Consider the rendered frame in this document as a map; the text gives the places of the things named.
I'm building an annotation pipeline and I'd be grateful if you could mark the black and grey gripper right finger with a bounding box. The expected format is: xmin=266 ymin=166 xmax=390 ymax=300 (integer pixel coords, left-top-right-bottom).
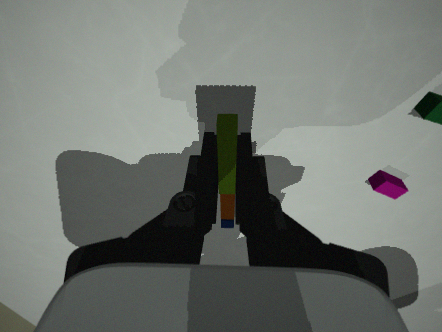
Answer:
xmin=236 ymin=132 xmax=390 ymax=298

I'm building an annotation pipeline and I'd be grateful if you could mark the magenta block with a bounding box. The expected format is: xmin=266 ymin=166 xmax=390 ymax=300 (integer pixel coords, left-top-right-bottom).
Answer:
xmin=368 ymin=170 xmax=408 ymax=199

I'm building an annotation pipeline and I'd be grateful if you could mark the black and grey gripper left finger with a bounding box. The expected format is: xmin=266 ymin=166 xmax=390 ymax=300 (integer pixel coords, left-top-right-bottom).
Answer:
xmin=64 ymin=132 xmax=219 ymax=282

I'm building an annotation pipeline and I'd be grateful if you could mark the orange rod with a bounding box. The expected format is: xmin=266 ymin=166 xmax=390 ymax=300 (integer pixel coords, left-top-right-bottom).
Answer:
xmin=220 ymin=194 xmax=235 ymax=219

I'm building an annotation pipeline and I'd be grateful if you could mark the lime green rod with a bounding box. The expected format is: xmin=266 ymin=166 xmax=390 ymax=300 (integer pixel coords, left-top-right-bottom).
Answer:
xmin=216 ymin=114 xmax=238 ymax=194

